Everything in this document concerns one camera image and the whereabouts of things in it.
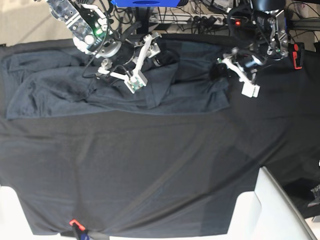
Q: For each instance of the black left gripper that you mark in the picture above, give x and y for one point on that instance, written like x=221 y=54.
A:
x=245 y=64

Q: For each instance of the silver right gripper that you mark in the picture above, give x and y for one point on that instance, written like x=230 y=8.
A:
x=123 y=53

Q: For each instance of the dark grey T-shirt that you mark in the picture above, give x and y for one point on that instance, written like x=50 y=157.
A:
x=44 y=83

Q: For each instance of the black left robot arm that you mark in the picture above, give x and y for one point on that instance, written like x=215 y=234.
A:
x=260 y=28

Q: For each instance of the red black table clamp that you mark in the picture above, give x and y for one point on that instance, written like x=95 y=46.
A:
x=298 y=55

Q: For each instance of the blue plastic bin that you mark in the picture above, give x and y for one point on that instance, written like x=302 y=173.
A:
x=150 y=3

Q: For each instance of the power strip on floor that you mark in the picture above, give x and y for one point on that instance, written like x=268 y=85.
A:
x=184 y=18

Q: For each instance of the blue clamp at rear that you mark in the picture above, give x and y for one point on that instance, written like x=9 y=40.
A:
x=282 y=28

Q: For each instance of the red blue front clamp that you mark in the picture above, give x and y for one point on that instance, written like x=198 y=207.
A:
x=80 y=232

